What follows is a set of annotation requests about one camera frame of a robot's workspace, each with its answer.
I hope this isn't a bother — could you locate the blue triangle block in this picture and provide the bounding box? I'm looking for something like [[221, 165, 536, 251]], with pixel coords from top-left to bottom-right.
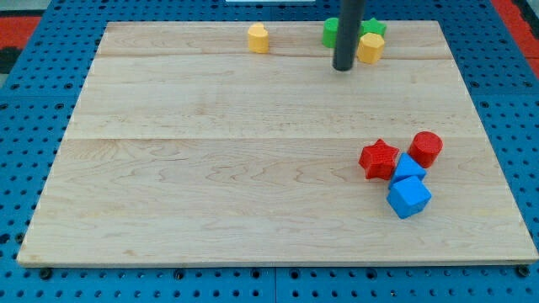
[[388, 153, 427, 188]]

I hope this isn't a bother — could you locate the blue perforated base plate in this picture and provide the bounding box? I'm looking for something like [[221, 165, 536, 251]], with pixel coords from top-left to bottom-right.
[[1, 1, 538, 302]]

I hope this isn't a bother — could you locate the red cylinder block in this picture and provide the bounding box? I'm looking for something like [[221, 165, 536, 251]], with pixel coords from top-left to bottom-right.
[[408, 131, 443, 168]]

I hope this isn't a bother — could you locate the light wooden board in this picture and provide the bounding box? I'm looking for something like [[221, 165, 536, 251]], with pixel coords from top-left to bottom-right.
[[17, 21, 538, 268]]

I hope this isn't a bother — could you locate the green cylinder block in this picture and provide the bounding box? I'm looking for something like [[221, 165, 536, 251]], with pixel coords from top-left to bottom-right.
[[322, 17, 339, 49]]

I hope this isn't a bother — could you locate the yellow hexagon block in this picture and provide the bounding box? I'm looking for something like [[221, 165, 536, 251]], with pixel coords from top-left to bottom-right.
[[356, 33, 385, 64]]

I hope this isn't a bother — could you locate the green star block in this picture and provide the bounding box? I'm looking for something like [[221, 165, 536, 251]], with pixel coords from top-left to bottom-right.
[[360, 18, 387, 37]]

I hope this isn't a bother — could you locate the red star block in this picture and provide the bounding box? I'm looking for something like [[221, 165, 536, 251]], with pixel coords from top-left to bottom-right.
[[358, 139, 400, 180]]

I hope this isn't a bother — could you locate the blue cube block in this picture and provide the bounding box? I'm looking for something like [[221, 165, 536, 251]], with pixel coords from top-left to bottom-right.
[[387, 176, 432, 219]]

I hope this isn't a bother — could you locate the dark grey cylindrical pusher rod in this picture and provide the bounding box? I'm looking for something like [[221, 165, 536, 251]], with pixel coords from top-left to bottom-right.
[[332, 0, 366, 72]]

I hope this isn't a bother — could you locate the yellow heart block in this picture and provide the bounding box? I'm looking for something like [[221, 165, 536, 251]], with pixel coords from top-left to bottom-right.
[[248, 23, 270, 54]]

